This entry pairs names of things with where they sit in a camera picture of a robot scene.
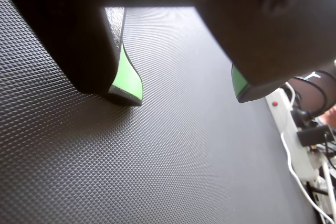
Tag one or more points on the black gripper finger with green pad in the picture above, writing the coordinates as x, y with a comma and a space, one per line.
78, 51
262, 37

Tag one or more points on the black adapter box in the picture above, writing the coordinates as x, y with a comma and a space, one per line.
315, 136

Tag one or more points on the person hand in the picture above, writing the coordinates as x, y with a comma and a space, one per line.
329, 115

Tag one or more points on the black power plug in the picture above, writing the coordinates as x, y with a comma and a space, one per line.
302, 117

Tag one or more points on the white power strip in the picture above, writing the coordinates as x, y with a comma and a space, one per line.
304, 161

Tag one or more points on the black textured table mat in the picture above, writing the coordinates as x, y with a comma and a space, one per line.
157, 155

